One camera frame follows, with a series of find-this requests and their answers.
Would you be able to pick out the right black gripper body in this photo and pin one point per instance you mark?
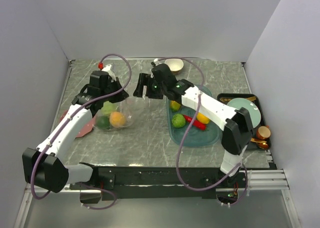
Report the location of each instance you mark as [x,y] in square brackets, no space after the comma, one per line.
[160,87]

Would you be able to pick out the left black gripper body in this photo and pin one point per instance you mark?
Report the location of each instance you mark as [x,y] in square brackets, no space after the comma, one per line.
[113,86]

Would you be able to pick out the pale green cabbage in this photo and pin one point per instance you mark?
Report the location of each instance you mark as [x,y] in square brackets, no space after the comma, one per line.
[108,108]

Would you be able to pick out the clear zip top bag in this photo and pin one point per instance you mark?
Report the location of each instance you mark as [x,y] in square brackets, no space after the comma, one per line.
[132,107]

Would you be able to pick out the dark green avocado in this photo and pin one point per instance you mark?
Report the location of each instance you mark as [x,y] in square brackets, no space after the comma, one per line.
[102,123]

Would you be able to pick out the orange fruit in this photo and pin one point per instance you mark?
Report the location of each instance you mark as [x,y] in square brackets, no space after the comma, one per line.
[117,119]

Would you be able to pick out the small green lettuce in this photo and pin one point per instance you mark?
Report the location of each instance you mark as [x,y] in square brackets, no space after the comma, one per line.
[178,121]

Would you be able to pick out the yellow lemon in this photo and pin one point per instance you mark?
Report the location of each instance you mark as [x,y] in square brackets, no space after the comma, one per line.
[202,119]

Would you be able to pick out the yellow green mango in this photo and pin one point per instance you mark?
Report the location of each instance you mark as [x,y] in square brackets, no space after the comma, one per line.
[174,106]

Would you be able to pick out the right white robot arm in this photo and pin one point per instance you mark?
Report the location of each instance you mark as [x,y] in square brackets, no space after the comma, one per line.
[235,123]

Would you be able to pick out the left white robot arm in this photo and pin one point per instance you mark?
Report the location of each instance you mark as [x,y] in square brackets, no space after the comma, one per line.
[43,166]

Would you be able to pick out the teal plastic food tray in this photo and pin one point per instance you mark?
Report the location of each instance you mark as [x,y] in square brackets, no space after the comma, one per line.
[195,137]

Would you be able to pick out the beige ceramic bowl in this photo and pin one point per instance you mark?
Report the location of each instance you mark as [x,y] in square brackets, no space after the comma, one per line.
[175,65]

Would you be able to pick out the pink plate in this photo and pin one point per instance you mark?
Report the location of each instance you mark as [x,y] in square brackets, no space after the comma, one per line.
[86,129]

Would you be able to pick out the red chili pepper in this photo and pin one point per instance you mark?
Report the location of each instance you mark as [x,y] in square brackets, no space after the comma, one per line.
[196,123]

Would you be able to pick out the wooden chopsticks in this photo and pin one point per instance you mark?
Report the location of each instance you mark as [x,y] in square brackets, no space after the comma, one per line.
[252,98]

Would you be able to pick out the light green plate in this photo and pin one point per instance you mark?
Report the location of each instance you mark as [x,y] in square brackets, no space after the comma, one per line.
[253,110]

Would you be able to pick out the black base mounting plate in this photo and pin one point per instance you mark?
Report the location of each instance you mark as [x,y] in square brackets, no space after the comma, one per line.
[138,182]

